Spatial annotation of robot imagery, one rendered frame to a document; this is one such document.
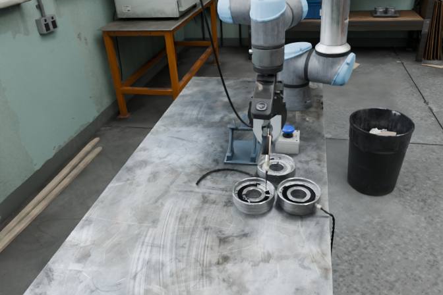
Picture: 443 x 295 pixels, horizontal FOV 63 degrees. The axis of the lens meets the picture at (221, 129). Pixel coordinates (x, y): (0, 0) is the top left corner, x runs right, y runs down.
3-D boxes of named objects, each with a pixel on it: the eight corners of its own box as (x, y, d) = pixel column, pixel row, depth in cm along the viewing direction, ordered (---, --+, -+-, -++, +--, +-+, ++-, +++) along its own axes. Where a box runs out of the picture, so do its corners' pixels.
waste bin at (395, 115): (406, 203, 203) (422, 137, 182) (343, 197, 210) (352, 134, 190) (394, 168, 232) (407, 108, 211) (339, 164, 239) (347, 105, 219)
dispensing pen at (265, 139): (259, 188, 90) (262, 121, 91) (260, 187, 94) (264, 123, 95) (268, 189, 89) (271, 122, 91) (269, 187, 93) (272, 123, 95)
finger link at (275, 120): (285, 134, 97) (282, 103, 92) (283, 146, 92) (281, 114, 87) (273, 135, 97) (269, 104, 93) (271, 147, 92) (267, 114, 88)
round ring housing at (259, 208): (268, 220, 86) (268, 207, 84) (227, 212, 90) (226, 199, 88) (279, 193, 94) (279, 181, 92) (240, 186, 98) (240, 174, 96)
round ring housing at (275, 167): (300, 184, 97) (301, 171, 95) (263, 189, 96) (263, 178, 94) (287, 162, 106) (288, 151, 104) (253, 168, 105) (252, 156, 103)
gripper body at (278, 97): (284, 101, 94) (285, 56, 88) (282, 116, 87) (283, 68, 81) (254, 101, 95) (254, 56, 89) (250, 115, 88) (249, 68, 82)
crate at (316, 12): (347, 12, 427) (349, -7, 416) (348, 20, 395) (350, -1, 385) (302, 12, 441) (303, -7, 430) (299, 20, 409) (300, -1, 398)
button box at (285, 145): (298, 155, 110) (299, 141, 107) (275, 153, 111) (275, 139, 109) (299, 141, 117) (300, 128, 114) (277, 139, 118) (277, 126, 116)
